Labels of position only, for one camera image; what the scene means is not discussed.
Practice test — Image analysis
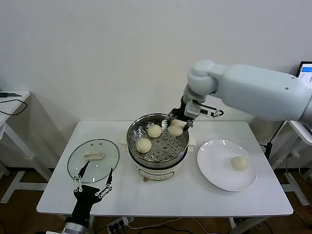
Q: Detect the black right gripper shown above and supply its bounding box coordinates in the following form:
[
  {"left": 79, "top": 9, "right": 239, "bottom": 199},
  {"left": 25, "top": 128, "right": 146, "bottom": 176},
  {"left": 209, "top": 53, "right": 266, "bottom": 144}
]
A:
[{"left": 161, "top": 96, "right": 195, "bottom": 130}]

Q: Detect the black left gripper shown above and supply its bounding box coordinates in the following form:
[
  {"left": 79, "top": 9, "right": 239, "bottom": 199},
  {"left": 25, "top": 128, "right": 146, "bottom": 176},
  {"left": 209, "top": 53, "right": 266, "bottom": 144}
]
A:
[{"left": 71, "top": 160, "right": 114, "bottom": 224}]

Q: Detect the white steamed baozi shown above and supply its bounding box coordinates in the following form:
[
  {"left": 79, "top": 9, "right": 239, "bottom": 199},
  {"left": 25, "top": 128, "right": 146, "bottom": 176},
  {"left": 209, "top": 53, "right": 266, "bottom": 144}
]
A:
[
  {"left": 136, "top": 138, "right": 153, "bottom": 154},
  {"left": 231, "top": 156, "right": 250, "bottom": 172},
  {"left": 167, "top": 119, "right": 185, "bottom": 137},
  {"left": 147, "top": 124, "right": 162, "bottom": 138}
]

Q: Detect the glass lid with white handle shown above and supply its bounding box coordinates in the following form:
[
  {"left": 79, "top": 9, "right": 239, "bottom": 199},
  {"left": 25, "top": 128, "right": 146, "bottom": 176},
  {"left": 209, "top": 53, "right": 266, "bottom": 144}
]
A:
[{"left": 67, "top": 138, "right": 120, "bottom": 184}]

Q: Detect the steel perforated steamer basket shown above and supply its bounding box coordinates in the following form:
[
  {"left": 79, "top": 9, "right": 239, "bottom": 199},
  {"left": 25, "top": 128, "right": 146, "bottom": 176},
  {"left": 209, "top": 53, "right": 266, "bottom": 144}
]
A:
[{"left": 126, "top": 113, "right": 190, "bottom": 169}]

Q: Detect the white floor power strip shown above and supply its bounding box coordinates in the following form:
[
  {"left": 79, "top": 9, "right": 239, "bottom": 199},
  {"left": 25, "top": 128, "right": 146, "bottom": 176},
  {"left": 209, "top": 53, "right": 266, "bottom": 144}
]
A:
[{"left": 106, "top": 216, "right": 135, "bottom": 232}]

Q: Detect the white electric cooker base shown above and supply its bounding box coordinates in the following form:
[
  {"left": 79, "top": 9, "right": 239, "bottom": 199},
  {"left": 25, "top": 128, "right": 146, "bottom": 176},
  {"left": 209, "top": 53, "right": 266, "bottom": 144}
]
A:
[{"left": 119, "top": 135, "right": 197, "bottom": 183}]

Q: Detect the white round plate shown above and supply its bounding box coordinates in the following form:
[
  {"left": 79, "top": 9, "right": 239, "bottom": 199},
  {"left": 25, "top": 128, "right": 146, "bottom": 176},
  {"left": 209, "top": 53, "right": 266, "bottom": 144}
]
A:
[{"left": 196, "top": 138, "right": 258, "bottom": 192}]

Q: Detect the white side table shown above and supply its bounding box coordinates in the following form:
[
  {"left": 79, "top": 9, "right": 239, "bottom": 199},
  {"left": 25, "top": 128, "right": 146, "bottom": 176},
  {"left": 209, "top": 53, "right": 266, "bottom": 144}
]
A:
[{"left": 0, "top": 90, "right": 53, "bottom": 204}]

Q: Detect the grey open laptop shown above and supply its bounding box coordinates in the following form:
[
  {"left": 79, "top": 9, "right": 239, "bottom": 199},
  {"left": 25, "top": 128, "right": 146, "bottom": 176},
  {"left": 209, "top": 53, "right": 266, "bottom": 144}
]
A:
[{"left": 297, "top": 60, "right": 312, "bottom": 91}]

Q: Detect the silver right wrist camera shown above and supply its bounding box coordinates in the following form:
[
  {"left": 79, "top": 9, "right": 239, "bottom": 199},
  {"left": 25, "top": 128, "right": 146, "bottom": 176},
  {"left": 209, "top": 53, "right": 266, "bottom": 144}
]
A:
[{"left": 184, "top": 101, "right": 224, "bottom": 118}]

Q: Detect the thin black cable loop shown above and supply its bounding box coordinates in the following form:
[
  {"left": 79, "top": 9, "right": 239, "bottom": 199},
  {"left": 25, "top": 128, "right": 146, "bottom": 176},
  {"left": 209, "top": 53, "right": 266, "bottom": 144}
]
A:
[{"left": 0, "top": 98, "right": 27, "bottom": 117}]

